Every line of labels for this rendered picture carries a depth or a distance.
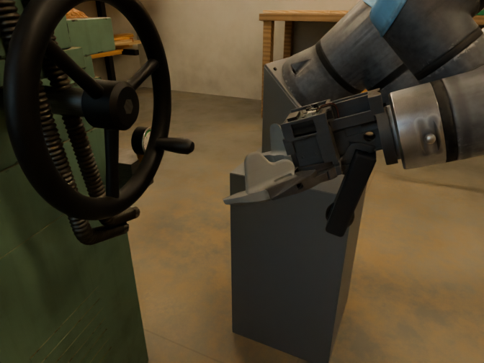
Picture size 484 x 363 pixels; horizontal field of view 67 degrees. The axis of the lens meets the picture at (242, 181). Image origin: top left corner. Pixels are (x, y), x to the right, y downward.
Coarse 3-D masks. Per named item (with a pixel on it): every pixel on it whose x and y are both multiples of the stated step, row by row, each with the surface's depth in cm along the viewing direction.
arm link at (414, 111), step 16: (400, 96) 39; (416, 96) 38; (432, 96) 37; (400, 112) 38; (416, 112) 37; (432, 112) 36; (400, 128) 37; (416, 128) 37; (432, 128) 37; (400, 144) 38; (416, 144) 37; (432, 144) 37; (416, 160) 39; (432, 160) 39
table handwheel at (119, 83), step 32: (32, 0) 33; (64, 0) 35; (96, 0) 40; (128, 0) 44; (32, 32) 32; (32, 64) 32; (64, 64) 37; (160, 64) 54; (0, 96) 48; (32, 96) 32; (64, 96) 45; (96, 96) 42; (128, 96) 44; (160, 96) 56; (32, 128) 33; (128, 128) 46; (160, 128) 57; (32, 160) 34; (160, 160) 57; (64, 192) 38; (128, 192) 50
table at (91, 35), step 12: (72, 24) 61; (84, 24) 63; (96, 24) 66; (108, 24) 69; (72, 36) 61; (84, 36) 64; (96, 36) 66; (108, 36) 70; (72, 48) 49; (84, 48) 64; (96, 48) 67; (108, 48) 70; (0, 60) 39; (84, 60) 51; (0, 72) 39; (0, 84) 39
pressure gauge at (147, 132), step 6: (138, 126) 77; (138, 132) 75; (144, 132) 75; (150, 132) 77; (132, 138) 75; (138, 138) 75; (144, 138) 75; (132, 144) 75; (138, 144) 75; (144, 144) 75; (138, 150) 76; (144, 150) 75; (138, 156) 79
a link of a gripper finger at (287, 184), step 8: (296, 176) 42; (304, 176) 42; (312, 176) 42; (320, 176) 42; (280, 184) 42; (288, 184) 42; (296, 184) 41; (304, 184) 41; (312, 184) 42; (272, 192) 42; (280, 192) 42; (288, 192) 42; (296, 192) 42
